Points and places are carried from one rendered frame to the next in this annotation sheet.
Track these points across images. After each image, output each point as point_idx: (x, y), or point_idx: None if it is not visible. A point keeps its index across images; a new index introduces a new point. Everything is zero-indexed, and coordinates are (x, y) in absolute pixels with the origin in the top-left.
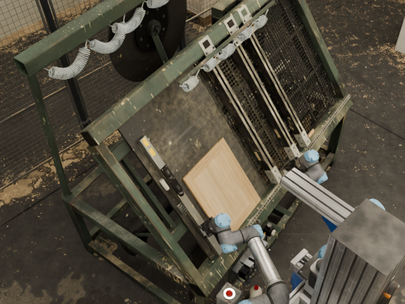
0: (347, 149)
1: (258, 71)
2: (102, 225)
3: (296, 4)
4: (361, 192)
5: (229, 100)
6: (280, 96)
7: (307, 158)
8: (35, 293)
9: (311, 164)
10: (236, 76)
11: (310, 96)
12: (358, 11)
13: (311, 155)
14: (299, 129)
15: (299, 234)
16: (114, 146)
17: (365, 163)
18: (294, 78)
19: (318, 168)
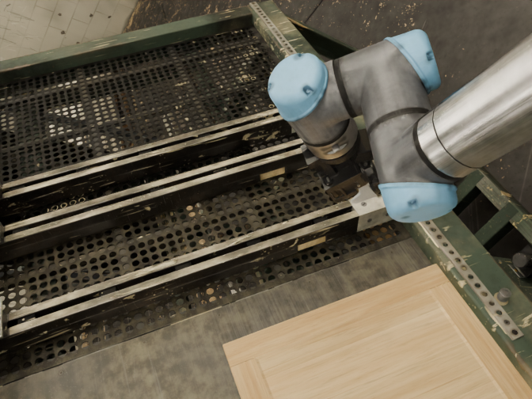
0: (369, 36)
1: (112, 187)
2: None
3: (30, 74)
4: (461, 17)
5: (125, 298)
6: (185, 147)
7: (301, 109)
8: None
9: (335, 92)
10: (93, 252)
11: (223, 78)
12: (179, 1)
13: (290, 84)
14: (279, 117)
15: (530, 162)
16: None
17: (403, 5)
18: (170, 106)
19: (362, 64)
